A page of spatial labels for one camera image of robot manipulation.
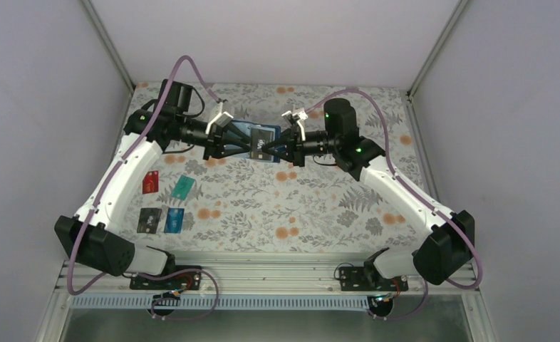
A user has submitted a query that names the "blue credit card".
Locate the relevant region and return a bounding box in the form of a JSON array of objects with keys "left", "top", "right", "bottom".
[{"left": 164, "top": 207, "right": 185, "bottom": 234}]

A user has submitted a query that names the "black credit card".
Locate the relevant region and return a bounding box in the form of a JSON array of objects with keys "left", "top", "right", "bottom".
[{"left": 137, "top": 207, "right": 162, "bottom": 234}]

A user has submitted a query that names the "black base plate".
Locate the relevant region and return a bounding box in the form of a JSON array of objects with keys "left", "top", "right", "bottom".
[
  {"left": 129, "top": 265, "right": 202, "bottom": 291},
  {"left": 335, "top": 265, "right": 409, "bottom": 292}
]

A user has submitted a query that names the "slotted cable duct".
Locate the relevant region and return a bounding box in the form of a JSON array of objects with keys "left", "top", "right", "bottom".
[{"left": 70, "top": 294, "right": 368, "bottom": 311}]

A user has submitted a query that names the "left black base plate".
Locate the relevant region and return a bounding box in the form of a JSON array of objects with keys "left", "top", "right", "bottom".
[{"left": 129, "top": 265, "right": 202, "bottom": 291}]

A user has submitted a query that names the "blue leather card holder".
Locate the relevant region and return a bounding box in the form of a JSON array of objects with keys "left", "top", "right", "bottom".
[{"left": 228, "top": 120, "right": 281, "bottom": 163}]

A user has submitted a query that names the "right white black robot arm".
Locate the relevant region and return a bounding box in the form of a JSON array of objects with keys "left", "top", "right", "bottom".
[{"left": 261, "top": 98, "right": 475, "bottom": 285}]

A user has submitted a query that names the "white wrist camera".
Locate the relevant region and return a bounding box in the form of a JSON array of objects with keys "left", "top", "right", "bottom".
[
  {"left": 281, "top": 108, "right": 308, "bottom": 141},
  {"left": 205, "top": 102, "right": 234, "bottom": 135}
]

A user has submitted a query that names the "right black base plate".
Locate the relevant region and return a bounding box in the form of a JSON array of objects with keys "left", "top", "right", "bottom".
[{"left": 335, "top": 265, "right": 409, "bottom": 292}]

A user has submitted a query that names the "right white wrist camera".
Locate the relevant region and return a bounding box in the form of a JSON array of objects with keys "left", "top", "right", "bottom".
[{"left": 281, "top": 108, "right": 308, "bottom": 141}]

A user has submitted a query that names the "aluminium rail frame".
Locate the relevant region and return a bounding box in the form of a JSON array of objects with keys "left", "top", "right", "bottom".
[{"left": 73, "top": 251, "right": 477, "bottom": 297}]

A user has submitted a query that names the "red credit card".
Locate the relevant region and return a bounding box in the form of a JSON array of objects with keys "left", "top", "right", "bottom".
[{"left": 142, "top": 170, "right": 159, "bottom": 195}]

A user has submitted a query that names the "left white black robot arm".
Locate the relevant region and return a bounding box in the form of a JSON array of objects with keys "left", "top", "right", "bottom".
[{"left": 54, "top": 80, "right": 250, "bottom": 276}]

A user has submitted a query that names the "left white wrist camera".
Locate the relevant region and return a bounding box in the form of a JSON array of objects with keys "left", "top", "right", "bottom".
[{"left": 205, "top": 102, "right": 234, "bottom": 135}]

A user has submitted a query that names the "teal green credit card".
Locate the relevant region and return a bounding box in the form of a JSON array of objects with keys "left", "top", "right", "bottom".
[{"left": 170, "top": 175, "right": 196, "bottom": 200}]

